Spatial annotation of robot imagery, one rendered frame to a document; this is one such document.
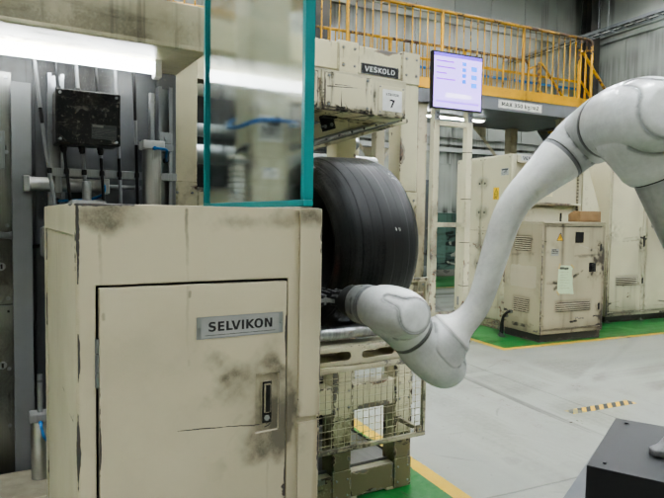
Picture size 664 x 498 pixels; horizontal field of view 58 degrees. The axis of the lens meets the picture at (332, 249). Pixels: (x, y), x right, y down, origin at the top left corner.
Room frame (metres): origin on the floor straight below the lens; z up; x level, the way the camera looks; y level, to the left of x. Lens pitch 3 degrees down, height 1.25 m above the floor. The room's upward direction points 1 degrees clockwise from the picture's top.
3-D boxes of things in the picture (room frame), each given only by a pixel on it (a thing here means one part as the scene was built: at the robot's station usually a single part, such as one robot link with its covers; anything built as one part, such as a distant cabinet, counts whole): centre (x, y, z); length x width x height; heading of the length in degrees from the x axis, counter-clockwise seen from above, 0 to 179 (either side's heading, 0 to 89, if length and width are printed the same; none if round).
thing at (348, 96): (2.28, 0.04, 1.71); 0.61 x 0.25 x 0.15; 120
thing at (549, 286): (6.47, -2.43, 0.62); 0.91 x 0.58 x 1.25; 115
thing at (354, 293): (1.31, -0.08, 1.06); 0.09 x 0.06 x 0.09; 120
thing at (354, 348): (1.84, -0.07, 0.84); 0.36 x 0.09 x 0.06; 120
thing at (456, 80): (5.93, -1.20, 2.60); 0.60 x 0.05 x 0.55; 115
